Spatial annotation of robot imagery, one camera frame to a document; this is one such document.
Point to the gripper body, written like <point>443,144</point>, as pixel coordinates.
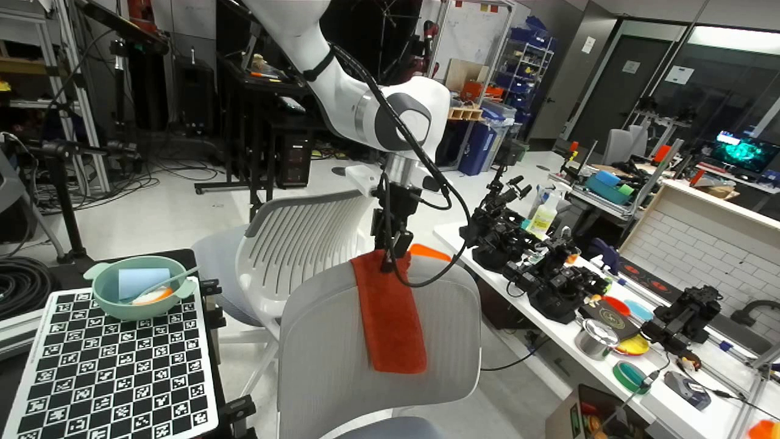
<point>399,207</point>

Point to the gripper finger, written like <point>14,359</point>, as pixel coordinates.
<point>388,256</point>
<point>403,244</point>

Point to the orange towel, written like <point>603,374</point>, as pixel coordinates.
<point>390,317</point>

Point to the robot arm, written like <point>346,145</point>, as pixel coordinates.
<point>347,91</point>

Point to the white slatted office chair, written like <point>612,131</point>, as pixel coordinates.
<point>292,244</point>

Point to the grey mesh office chair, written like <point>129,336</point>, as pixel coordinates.
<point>329,360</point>

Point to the blue bin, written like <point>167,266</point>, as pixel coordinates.
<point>476,149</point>

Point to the computer tower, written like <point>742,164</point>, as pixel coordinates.
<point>294,152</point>

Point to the row of black robot hands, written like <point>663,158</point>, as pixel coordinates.
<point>536,274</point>

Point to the spray bottle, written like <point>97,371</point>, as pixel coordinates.
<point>542,219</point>

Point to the black desk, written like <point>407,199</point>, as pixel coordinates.
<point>256,122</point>

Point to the long white table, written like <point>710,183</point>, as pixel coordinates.
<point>548,341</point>

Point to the whiteboard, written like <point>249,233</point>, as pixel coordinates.
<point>469,33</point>

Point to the shelf with blue bins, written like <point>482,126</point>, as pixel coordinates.
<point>525,67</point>

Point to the teal box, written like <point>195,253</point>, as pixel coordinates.
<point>606,188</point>

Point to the teal spoon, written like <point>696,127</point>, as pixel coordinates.
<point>177,278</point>

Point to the small steel pot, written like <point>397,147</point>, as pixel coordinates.
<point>594,341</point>

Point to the black square board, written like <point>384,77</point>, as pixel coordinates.
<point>609,317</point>

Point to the red plate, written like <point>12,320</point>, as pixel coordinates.
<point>618,305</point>

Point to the orange toy food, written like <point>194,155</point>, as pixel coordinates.
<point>155,296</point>

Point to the dark door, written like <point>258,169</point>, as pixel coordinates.
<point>615,91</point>

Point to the blue plate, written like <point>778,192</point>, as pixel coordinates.
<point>640,311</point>

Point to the light blue sponge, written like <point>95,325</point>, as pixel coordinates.
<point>143,281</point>

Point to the yellow plate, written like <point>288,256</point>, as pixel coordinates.
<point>634,346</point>

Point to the open cardboard box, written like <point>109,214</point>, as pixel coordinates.
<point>591,414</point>

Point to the green plate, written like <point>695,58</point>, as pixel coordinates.
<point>627,377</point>

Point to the teal bowl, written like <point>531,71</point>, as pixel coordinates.
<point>106,299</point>

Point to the toy kitchen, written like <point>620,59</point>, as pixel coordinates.
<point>688,244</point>

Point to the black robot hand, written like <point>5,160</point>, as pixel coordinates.
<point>682,320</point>

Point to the black white calibration board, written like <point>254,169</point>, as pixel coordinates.
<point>116,378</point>

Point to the grey handheld device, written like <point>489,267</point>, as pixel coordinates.
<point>685,390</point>

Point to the black stand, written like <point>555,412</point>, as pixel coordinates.
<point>66,207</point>

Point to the monitor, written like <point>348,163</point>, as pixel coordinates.
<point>743,152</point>

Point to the metal shelf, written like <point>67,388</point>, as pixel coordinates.
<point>67,73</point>

